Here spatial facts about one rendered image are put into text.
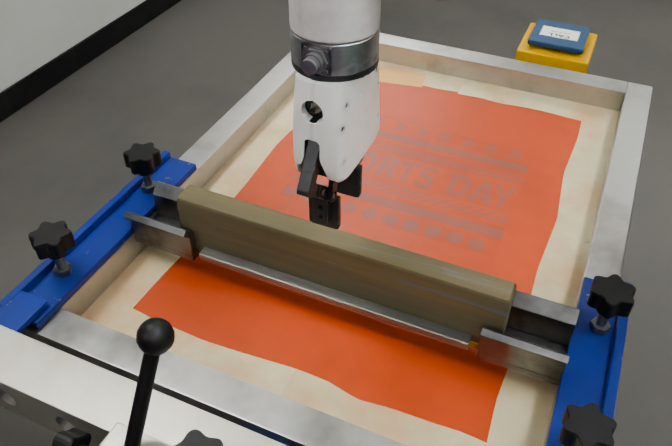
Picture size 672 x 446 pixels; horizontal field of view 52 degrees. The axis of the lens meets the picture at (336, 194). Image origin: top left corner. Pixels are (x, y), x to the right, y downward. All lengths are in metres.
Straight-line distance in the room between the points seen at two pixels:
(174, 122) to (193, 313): 2.12
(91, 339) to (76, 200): 1.84
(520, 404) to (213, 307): 0.35
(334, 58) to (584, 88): 0.69
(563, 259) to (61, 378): 0.58
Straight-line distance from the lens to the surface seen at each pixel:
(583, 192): 1.00
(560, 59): 1.33
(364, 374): 0.74
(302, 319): 0.78
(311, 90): 0.57
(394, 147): 1.03
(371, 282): 0.72
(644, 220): 2.56
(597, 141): 1.11
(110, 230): 0.86
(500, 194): 0.96
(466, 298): 0.69
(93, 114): 3.03
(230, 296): 0.81
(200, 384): 0.70
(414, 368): 0.74
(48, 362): 0.69
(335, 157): 0.59
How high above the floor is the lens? 1.55
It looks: 40 degrees down
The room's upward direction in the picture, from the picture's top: straight up
